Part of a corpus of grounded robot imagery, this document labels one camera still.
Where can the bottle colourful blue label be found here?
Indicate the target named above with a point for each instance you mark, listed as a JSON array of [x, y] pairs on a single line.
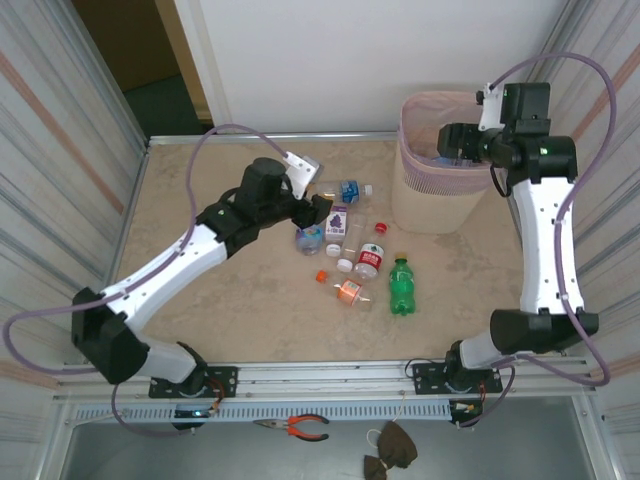
[[309, 242]]

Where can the water bottle red label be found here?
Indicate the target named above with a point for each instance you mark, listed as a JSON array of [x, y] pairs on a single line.
[[369, 259]]

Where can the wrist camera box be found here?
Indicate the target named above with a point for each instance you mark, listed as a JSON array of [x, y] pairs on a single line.
[[300, 172], [489, 110]]

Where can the corrugated metal side panel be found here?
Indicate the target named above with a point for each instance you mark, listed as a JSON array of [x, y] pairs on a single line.
[[50, 150], [620, 250]]

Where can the blue-label bottle white cap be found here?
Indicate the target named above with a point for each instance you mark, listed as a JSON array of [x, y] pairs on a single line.
[[350, 191]]

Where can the brown cloth pouch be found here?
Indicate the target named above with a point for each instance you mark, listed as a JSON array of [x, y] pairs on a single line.
[[397, 445]]

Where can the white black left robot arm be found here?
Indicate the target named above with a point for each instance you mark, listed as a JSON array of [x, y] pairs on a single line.
[[115, 350]]

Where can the pink bin liner bag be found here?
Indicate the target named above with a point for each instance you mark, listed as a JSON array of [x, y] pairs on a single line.
[[420, 120]]

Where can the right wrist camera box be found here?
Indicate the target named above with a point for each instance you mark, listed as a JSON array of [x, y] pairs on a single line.
[[489, 110]]

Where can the slim clear unlabelled bottle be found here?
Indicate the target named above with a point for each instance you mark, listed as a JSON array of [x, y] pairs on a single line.
[[356, 235]]

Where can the white door frame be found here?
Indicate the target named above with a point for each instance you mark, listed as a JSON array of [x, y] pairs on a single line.
[[200, 75]]

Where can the grey metal lower shelf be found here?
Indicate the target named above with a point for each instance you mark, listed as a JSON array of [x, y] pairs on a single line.
[[200, 460]]

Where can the short blue-label bottle blue cap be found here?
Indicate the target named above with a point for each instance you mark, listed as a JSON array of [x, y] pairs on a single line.
[[442, 160]]

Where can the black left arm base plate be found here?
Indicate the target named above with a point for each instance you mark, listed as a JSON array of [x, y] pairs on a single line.
[[225, 380]]

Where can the small black control board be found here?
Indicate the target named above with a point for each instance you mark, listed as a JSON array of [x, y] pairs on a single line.
[[192, 413], [465, 407]]

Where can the green soda bottle yellow cap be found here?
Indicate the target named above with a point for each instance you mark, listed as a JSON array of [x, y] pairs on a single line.
[[402, 290]]

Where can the clear bottle orange label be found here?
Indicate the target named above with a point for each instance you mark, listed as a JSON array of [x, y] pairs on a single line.
[[349, 291]]

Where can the bottle purple grape label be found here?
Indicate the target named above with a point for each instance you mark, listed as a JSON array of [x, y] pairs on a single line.
[[337, 222]]

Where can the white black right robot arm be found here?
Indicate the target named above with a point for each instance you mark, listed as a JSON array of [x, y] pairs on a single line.
[[545, 250]]

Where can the beige plastic waste bin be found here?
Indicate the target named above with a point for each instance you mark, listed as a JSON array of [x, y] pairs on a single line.
[[430, 210]]

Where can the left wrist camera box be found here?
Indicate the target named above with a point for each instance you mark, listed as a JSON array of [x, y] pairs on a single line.
[[300, 172]]

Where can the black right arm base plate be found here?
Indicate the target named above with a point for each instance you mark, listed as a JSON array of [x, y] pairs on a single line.
[[425, 372]]

